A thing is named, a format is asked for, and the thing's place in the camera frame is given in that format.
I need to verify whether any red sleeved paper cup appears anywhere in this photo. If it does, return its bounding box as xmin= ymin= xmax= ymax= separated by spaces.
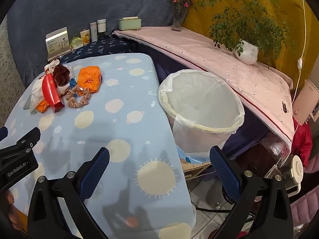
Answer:
xmin=41 ymin=73 xmax=66 ymax=113

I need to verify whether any dark red velvet scrunchie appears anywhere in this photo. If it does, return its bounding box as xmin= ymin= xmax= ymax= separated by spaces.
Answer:
xmin=53 ymin=64 xmax=73 ymax=86

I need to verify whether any white box with plant print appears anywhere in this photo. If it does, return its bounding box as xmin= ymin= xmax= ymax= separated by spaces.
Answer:
xmin=45 ymin=27 xmax=71 ymax=61

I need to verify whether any pink padded jacket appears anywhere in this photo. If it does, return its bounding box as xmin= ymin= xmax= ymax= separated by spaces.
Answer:
xmin=290 ymin=164 xmax=319 ymax=229

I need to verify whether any grey-blue backdrop cloth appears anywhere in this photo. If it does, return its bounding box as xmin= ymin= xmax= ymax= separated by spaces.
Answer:
xmin=7 ymin=0 xmax=192 ymax=85

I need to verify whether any green tissue box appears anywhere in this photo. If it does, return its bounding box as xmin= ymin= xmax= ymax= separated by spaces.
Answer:
xmin=118 ymin=17 xmax=142 ymax=31

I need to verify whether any glass vase with pink flowers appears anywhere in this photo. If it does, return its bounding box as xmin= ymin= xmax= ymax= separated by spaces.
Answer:
xmin=168 ymin=0 xmax=193 ymax=31

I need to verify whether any white cable with switch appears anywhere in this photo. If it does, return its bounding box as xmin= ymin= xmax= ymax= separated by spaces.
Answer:
xmin=293 ymin=0 xmax=306 ymax=100

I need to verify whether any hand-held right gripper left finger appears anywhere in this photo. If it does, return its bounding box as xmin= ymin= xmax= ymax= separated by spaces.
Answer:
xmin=27 ymin=147 xmax=110 ymax=239

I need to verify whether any orange plastic bag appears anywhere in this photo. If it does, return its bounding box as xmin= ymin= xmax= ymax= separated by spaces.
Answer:
xmin=36 ymin=100 xmax=54 ymax=112
xmin=78 ymin=66 xmax=102 ymax=94

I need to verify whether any green plant in white pot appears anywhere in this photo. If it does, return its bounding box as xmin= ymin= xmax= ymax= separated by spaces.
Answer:
xmin=197 ymin=0 xmax=297 ymax=65

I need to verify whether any beige patterned scrunchie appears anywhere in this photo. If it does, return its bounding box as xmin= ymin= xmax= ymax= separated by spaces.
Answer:
xmin=65 ymin=86 xmax=91 ymax=109

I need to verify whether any black floor cable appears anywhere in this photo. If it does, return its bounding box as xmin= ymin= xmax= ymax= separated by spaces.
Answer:
xmin=192 ymin=199 xmax=240 ymax=213

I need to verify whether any red garment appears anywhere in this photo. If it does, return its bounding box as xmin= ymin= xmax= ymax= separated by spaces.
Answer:
xmin=291 ymin=119 xmax=313 ymax=167

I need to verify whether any navy floral cloth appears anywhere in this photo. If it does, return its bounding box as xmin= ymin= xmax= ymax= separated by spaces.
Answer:
xmin=60 ymin=35 xmax=140 ymax=63

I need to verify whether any white lined wastebasket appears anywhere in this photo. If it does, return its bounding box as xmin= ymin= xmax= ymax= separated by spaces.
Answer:
xmin=158 ymin=69 xmax=245 ymax=158

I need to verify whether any blue planet print blanket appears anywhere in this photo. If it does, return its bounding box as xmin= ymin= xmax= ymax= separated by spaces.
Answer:
xmin=0 ymin=52 xmax=196 ymax=239

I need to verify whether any person's left hand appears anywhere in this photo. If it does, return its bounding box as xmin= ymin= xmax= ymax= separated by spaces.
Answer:
xmin=4 ymin=190 xmax=27 ymax=231

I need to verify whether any white cloth glove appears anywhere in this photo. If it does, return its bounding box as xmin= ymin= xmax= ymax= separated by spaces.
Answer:
xmin=30 ymin=78 xmax=45 ymax=111
xmin=44 ymin=60 xmax=60 ymax=74

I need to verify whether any white round lidded jar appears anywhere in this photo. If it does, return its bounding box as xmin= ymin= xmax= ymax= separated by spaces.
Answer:
xmin=287 ymin=154 xmax=304 ymax=195

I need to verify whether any small green packet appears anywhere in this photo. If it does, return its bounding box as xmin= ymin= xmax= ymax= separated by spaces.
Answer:
xmin=70 ymin=37 xmax=83 ymax=50

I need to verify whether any white appliance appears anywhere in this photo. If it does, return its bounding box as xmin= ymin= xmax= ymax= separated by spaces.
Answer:
xmin=293 ymin=78 xmax=319 ymax=125

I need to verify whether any pink spotted sheet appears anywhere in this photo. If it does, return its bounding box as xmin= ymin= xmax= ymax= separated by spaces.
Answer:
xmin=112 ymin=26 xmax=294 ymax=150

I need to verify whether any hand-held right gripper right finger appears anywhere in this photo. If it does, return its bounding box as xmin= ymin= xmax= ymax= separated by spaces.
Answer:
xmin=209 ymin=146 xmax=293 ymax=239

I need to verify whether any white cylindrical jar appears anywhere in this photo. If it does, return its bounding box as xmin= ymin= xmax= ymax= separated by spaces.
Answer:
xmin=97 ymin=19 xmax=107 ymax=39

